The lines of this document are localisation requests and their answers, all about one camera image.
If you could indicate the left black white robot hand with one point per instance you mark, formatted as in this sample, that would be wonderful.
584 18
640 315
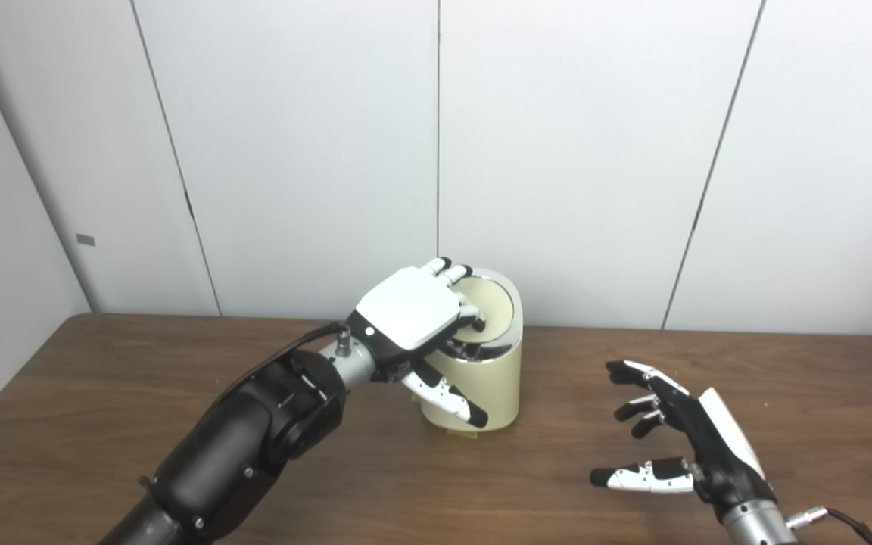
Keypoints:
409 310

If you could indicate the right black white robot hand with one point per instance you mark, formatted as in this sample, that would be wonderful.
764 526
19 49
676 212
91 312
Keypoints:
716 446

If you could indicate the cream round bin lid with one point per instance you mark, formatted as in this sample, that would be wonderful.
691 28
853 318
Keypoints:
495 303

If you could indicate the cream-colored round bin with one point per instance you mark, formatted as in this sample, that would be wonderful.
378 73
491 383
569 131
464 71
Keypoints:
496 386

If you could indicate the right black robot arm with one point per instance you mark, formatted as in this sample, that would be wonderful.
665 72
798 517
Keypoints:
758 526

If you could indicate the small grey wall label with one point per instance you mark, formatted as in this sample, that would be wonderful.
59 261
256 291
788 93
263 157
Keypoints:
85 240

